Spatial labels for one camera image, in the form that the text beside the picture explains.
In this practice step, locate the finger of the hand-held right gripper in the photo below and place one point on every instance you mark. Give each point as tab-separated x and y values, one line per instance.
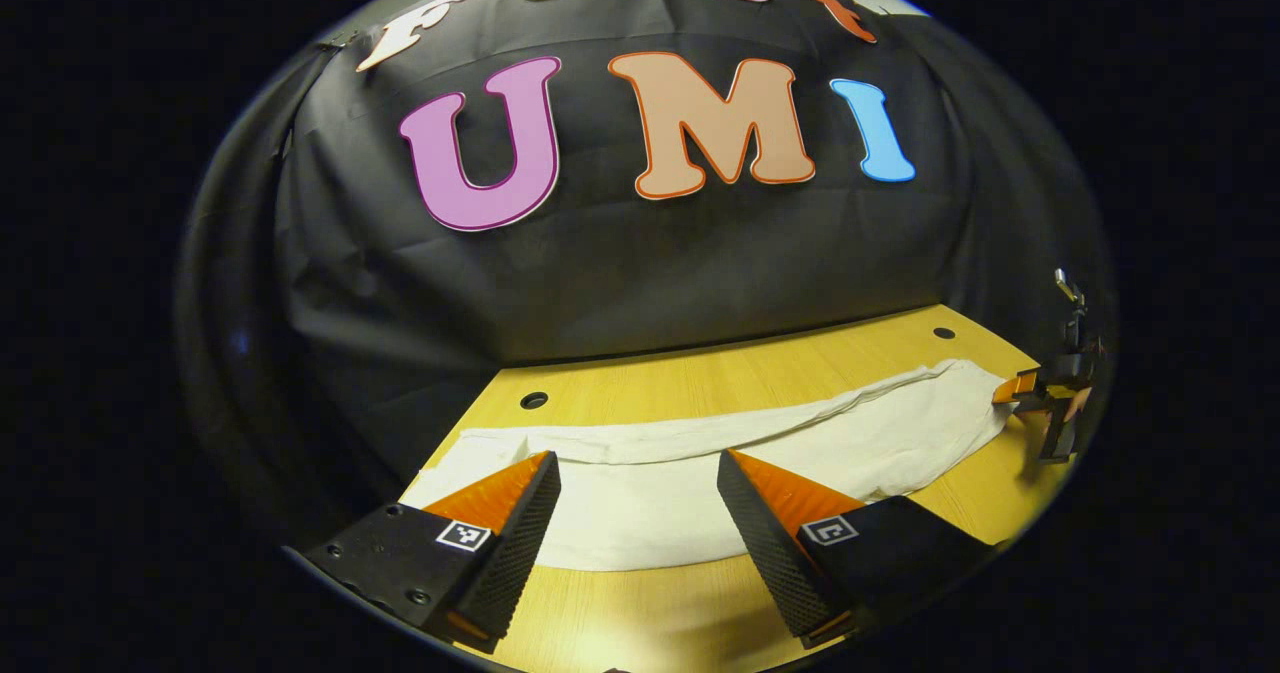
1015	389

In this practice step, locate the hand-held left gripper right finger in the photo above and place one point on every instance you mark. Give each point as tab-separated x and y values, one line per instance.
765	543

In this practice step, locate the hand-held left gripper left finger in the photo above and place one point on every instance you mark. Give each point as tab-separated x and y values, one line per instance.
520	543

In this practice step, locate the white jeans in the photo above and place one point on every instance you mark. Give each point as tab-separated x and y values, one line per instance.
650	513

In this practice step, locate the black backdrop cloth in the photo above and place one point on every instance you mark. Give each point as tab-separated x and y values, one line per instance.
650	273

